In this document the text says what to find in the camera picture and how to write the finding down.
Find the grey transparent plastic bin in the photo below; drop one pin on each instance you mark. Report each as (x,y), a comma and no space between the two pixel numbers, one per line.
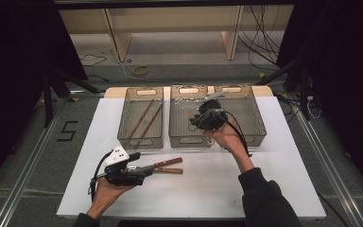
(182,126)
(141,118)
(249,110)

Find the yellow tape roll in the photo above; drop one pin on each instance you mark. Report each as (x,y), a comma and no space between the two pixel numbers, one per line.
(140,70)

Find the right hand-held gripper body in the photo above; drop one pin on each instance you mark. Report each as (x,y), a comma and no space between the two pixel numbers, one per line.
(212,116)

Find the person's left hand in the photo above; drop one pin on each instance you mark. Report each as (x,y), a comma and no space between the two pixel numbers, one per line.
(105,195)

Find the aluminium floor rail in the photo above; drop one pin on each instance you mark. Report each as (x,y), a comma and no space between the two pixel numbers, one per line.
(28,167)
(334,176)

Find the beige wooden desk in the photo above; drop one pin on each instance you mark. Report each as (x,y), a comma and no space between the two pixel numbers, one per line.
(170,19)

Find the brown wooden chopstick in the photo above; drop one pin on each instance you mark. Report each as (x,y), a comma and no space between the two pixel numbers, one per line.
(140,119)
(149,124)

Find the person's right hand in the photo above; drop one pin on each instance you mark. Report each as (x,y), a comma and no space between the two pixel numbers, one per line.
(227,138)

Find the white table cover sheet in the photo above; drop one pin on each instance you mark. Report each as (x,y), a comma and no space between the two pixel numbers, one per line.
(186,189)

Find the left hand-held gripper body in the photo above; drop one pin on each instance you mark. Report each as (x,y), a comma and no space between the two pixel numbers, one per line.
(119,175)

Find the black curtain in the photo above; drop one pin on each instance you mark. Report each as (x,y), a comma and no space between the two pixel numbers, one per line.
(349,78)
(12,78)

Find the black metal stand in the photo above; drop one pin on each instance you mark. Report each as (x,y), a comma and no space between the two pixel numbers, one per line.
(48,101)
(304,94)

